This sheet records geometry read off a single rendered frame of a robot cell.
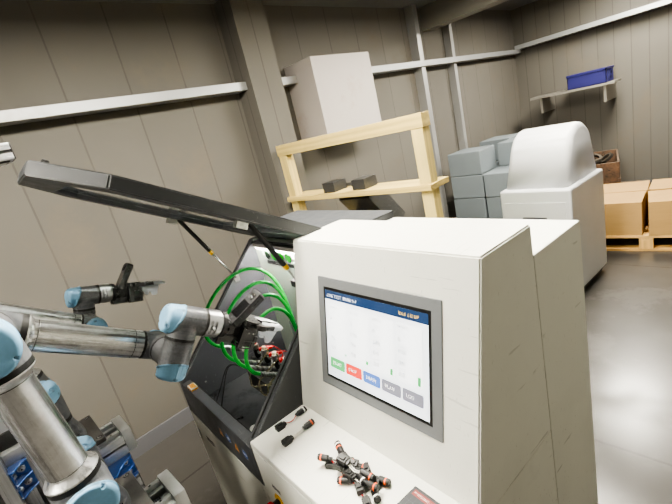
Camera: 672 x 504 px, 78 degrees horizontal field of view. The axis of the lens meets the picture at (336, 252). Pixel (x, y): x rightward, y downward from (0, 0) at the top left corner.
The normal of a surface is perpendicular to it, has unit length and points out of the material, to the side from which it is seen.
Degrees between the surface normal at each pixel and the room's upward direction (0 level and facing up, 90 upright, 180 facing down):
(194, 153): 90
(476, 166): 90
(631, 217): 90
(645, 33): 90
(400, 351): 76
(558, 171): 72
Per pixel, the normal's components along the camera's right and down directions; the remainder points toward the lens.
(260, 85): 0.69, 0.05
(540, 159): -0.77, 0.05
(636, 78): -0.69, 0.36
